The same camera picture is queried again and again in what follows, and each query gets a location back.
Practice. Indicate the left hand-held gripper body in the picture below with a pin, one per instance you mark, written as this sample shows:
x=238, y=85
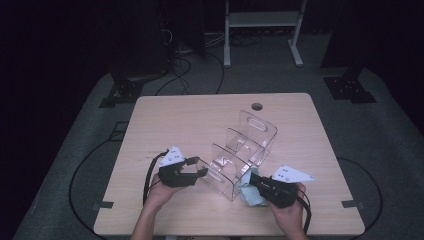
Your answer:
x=173, y=178

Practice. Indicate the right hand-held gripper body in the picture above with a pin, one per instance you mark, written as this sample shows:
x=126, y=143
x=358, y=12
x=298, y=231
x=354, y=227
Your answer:
x=281, y=196

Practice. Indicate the light blue cleaning cloth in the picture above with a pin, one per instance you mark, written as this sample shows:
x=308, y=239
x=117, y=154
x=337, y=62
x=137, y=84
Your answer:
x=250, y=198

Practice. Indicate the clear acrylic divided organizer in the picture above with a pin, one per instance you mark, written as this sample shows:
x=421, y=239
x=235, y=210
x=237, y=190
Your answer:
x=240, y=146

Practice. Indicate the person's left hand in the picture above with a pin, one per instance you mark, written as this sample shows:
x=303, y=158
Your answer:
x=158, y=195

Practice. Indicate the person's right hand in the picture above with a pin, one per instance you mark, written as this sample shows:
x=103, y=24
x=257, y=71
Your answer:
x=291, y=218

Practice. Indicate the black tape strip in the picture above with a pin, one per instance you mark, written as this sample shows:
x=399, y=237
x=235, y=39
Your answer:
x=106, y=204
x=351, y=203

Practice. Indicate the black stand base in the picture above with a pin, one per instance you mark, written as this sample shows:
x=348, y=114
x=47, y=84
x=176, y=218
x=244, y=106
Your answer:
x=125, y=90
x=350, y=90

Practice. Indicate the white metal stand frame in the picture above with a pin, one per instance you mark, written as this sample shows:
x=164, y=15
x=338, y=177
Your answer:
x=263, y=18

